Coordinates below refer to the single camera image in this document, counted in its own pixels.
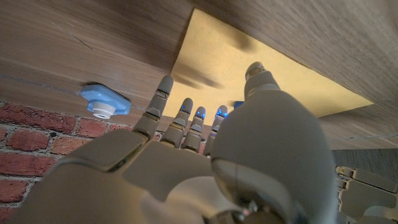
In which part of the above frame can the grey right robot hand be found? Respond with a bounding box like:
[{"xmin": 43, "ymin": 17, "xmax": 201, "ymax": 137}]
[{"xmin": 6, "ymin": 61, "xmax": 340, "ymax": 224}]

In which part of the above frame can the red brick print backdrop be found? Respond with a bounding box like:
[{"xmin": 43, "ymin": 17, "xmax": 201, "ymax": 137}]
[{"xmin": 0, "ymin": 101, "xmax": 206, "ymax": 217}]

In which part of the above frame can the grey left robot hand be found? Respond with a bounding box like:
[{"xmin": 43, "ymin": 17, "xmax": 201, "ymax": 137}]
[{"xmin": 335, "ymin": 166, "xmax": 398, "ymax": 224}]

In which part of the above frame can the yellow felt sheet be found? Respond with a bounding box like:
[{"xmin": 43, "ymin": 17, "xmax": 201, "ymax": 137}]
[{"xmin": 162, "ymin": 8, "xmax": 374, "ymax": 125}]

